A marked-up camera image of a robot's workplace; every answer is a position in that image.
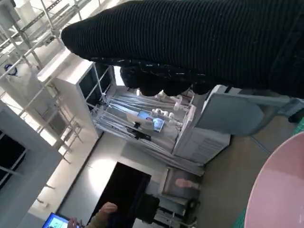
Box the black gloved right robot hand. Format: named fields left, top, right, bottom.
left=60, top=0, right=304, bottom=98

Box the pink bowl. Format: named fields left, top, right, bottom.
left=244, top=132, right=304, bottom=228

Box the desktop monitor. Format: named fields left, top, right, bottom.
left=127, top=109, right=166, bottom=133

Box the white louvred cabinet on castors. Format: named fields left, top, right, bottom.
left=171, top=85, right=232, bottom=165

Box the glass door cabinet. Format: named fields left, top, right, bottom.
left=162, top=166, right=203, bottom=199

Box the large black screen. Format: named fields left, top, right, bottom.
left=91, top=161, right=152, bottom=228

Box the black office chair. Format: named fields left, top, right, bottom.
left=139, top=193, right=161, bottom=224

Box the person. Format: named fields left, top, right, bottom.
left=67, top=201, right=119, bottom=228

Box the dark window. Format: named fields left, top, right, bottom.
left=0, top=130, right=27, bottom=184

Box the open laptop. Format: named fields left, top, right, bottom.
left=44, top=212, right=71, bottom=228

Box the aluminium frame work cell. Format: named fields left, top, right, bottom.
left=91, top=64, right=198, bottom=171

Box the metal ceiling cable tray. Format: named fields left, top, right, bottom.
left=0, top=0, right=84, bottom=81

